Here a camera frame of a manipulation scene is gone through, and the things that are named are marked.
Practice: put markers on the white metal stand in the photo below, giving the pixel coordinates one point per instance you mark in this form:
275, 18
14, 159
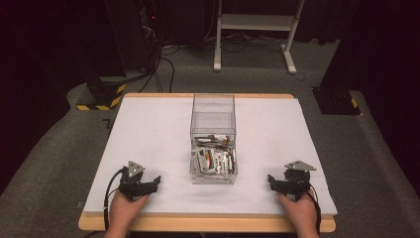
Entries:
256, 22

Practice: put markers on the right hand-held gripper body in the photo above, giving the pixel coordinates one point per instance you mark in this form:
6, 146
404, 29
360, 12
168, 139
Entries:
297, 181

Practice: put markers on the wooden table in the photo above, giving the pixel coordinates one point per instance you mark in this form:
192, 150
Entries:
204, 224

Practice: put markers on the dark curtain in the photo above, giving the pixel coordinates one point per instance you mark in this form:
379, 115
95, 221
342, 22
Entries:
379, 49
49, 43

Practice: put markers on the person's right hand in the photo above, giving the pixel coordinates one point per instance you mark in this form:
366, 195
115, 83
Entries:
298, 213

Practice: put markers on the clear plastic box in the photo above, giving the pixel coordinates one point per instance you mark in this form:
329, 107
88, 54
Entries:
213, 112

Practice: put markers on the person's left hand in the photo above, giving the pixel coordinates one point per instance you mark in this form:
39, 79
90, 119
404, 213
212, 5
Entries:
125, 211

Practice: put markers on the black yellow striped stand base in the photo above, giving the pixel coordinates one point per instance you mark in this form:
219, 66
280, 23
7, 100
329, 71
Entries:
105, 95

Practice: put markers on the pile of small packets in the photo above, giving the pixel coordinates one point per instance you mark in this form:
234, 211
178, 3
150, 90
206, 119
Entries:
214, 158

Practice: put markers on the dark equipment rack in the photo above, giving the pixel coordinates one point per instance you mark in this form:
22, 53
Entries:
150, 29

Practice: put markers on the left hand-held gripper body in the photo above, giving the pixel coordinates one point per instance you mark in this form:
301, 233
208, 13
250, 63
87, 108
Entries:
132, 185

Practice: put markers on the white foam mat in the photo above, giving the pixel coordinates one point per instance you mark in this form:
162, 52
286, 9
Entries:
158, 132

